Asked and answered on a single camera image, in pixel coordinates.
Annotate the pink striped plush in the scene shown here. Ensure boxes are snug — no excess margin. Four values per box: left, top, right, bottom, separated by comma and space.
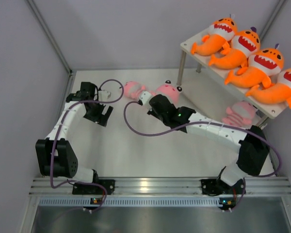
155, 80, 182, 104
123, 81, 156, 100

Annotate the orange shark plush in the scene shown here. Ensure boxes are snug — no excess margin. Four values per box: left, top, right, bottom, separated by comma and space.
225, 43, 285, 88
190, 15, 238, 56
245, 68, 291, 109
208, 27, 260, 70

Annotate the orange shark plush top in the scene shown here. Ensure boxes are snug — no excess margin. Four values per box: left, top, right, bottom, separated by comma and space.
208, 27, 260, 70

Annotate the orange shark plush front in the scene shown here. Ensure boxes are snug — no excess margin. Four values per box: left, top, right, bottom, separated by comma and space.
225, 43, 285, 88

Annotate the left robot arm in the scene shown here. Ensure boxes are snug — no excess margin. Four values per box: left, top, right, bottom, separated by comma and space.
35, 82, 113, 194

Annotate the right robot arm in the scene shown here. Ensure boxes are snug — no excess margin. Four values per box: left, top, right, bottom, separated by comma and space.
139, 93, 270, 193

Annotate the pink plush under shelf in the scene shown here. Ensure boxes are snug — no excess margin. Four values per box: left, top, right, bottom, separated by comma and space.
222, 101, 257, 128

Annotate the white two-tier shelf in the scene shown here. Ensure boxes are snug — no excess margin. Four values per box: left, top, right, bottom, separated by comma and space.
177, 29, 288, 128

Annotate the orange shark plush on shelf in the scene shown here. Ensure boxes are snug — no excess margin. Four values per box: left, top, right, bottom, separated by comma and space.
245, 68, 291, 109

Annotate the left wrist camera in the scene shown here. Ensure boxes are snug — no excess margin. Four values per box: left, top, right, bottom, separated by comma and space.
98, 90, 112, 101

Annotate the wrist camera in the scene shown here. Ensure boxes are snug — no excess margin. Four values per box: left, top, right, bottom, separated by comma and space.
138, 91, 152, 106
98, 90, 112, 101

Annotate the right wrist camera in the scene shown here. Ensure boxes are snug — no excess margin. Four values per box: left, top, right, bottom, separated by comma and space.
138, 91, 152, 106

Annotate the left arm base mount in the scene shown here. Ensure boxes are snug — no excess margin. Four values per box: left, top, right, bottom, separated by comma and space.
72, 179, 115, 195

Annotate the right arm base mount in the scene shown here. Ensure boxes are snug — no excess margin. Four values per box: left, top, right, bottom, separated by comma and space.
201, 179, 245, 196

